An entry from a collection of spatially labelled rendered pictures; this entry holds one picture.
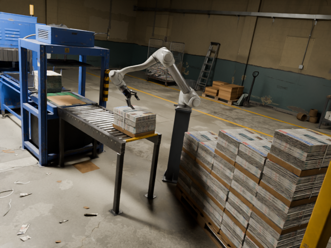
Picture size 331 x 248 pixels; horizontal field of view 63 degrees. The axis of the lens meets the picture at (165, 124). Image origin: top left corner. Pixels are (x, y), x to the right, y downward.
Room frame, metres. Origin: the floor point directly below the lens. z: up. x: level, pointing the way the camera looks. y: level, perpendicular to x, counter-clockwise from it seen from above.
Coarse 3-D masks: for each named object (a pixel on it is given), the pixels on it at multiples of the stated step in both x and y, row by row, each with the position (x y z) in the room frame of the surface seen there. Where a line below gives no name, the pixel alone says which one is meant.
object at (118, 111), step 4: (116, 108) 2.73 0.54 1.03; (120, 108) 2.74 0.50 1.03; (124, 108) 2.76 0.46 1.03; (128, 108) 2.78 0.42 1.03; (136, 108) 2.83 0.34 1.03; (140, 108) 2.85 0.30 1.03; (116, 112) 2.71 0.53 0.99; (120, 112) 2.67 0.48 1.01; (116, 116) 2.71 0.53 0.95; (120, 116) 2.67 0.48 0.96; (116, 120) 2.71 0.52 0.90; (120, 120) 2.67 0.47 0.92; (116, 124) 2.71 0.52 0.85; (120, 124) 2.67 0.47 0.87
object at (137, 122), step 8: (136, 112) 2.68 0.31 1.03; (144, 112) 2.71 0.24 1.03; (152, 112) 2.75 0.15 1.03; (128, 120) 2.58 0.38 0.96; (136, 120) 2.51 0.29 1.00; (144, 120) 2.60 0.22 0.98; (152, 120) 2.67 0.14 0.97; (128, 128) 2.58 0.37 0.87; (136, 128) 2.51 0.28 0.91; (144, 128) 2.59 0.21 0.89; (152, 128) 2.68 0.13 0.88
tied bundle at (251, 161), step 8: (240, 144) 2.09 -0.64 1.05; (240, 152) 2.07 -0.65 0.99; (248, 152) 1.99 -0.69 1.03; (240, 160) 2.05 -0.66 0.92; (248, 160) 1.98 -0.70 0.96; (256, 160) 1.91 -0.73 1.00; (264, 160) 1.85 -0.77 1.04; (248, 168) 1.96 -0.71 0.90; (256, 168) 1.89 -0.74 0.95; (256, 176) 1.88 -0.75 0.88
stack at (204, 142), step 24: (192, 144) 2.69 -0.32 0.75; (216, 144) 2.60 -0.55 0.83; (192, 168) 2.62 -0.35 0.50; (216, 168) 2.29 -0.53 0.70; (192, 192) 2.55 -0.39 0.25; (216, 192) 2.22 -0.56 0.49; (240, 192) 1.98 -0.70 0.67; (192, 216) 2.48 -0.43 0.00; (216, 216) 2.16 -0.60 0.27; (240, 216) 1.92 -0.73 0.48; (240, 240) 1.86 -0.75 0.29
